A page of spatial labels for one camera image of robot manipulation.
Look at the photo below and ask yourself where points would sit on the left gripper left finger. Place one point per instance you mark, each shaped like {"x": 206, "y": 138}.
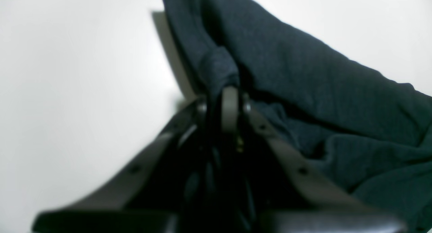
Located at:
{"x": 145, "y": 196}

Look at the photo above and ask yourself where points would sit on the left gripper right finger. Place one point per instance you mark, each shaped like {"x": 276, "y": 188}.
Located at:
{"x": 286, "y": 192}

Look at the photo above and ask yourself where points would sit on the dark navy long-sleeve shirt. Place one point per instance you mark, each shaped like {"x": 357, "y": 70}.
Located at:
{"x": 370, "y": 135}

